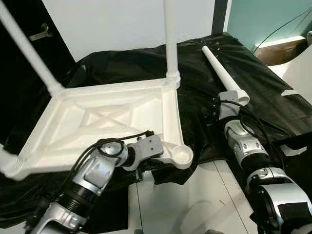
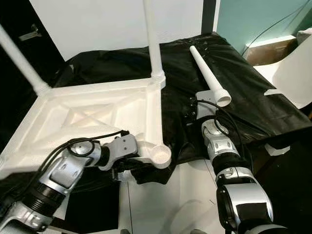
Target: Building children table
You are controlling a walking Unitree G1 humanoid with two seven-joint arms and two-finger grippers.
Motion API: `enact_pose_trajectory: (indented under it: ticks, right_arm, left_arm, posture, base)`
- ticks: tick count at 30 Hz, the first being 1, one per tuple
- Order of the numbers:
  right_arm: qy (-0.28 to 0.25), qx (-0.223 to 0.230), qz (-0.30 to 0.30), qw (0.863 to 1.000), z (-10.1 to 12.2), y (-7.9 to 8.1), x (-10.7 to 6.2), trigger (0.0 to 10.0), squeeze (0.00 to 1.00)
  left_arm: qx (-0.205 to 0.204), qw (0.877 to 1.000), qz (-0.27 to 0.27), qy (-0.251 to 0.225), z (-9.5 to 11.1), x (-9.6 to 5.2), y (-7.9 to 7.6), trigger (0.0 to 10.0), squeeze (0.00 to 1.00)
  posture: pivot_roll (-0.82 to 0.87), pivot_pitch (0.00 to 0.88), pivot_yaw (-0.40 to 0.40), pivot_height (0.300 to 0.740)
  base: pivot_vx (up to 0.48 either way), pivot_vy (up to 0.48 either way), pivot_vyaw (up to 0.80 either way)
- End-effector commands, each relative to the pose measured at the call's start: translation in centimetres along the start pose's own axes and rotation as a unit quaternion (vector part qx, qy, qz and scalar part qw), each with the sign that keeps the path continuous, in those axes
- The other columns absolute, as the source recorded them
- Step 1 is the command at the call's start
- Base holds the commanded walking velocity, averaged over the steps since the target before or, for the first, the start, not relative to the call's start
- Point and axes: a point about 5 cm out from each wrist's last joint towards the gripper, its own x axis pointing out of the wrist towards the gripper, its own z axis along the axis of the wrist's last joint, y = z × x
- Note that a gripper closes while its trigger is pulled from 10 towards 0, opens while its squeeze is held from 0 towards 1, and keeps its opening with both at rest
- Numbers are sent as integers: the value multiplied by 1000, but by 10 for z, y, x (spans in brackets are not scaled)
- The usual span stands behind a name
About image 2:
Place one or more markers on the white plastic table leg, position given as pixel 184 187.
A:
pixel 153 39
pixel 207 73
pixel 24 63

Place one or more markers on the white tape piece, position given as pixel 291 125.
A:
pixel 272 91
pixel 278 148

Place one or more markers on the white plastic table top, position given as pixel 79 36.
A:
pixel 58 126

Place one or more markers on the black door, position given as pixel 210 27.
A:
pixel 29 14

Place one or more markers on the black plastic sheet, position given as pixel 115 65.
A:
pixel 258 112

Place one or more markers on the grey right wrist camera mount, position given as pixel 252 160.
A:
pixel 205 103

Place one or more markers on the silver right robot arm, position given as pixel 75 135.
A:
pixel 219 146

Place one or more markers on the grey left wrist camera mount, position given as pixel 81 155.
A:
pixel 124 148

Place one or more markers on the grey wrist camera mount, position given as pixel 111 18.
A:
pixel 124 148
pixel 205 103

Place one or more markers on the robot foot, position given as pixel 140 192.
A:
pixel 125 231
pixel 200 231

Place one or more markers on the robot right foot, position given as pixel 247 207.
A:
pixel 200 231

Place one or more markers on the brown cardboard box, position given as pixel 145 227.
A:
pixel 270 51

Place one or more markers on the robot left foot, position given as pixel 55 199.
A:
pixel 125 231

